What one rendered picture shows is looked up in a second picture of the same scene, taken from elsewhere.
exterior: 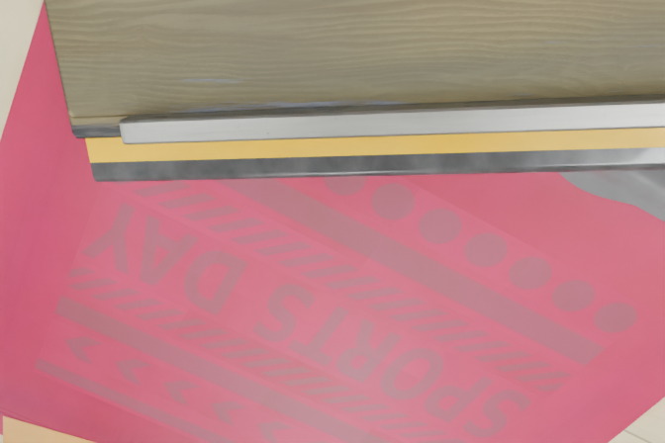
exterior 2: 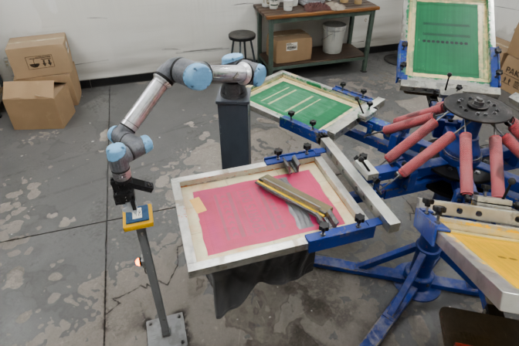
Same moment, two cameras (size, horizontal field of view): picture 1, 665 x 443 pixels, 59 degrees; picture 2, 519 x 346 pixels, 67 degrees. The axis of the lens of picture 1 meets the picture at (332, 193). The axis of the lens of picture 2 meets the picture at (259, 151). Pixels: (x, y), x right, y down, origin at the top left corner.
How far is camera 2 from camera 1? 1.78 m
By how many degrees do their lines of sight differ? 76
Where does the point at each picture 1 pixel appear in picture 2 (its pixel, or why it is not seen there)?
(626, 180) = (293, 212)
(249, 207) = (259, 197)
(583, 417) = (269, 236)
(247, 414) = (229, 213)
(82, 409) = (210, 201)
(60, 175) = (245, 185)
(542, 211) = (284, 212)
